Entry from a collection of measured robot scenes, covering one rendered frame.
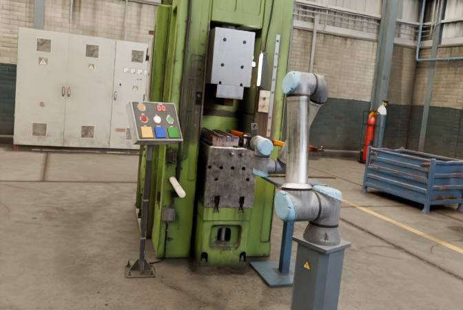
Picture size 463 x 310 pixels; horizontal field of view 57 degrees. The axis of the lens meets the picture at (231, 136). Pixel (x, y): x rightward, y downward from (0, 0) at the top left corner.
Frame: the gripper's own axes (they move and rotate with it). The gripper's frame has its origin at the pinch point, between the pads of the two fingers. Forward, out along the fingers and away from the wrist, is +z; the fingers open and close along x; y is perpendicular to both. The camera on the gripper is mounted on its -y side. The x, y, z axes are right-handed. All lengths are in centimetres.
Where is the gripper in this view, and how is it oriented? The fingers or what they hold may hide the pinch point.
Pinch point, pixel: (247, 135)
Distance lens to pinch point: 277.1
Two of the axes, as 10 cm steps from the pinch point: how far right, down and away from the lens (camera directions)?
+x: 9.6, 0.6, 2.8
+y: -0.9, 9.9, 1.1
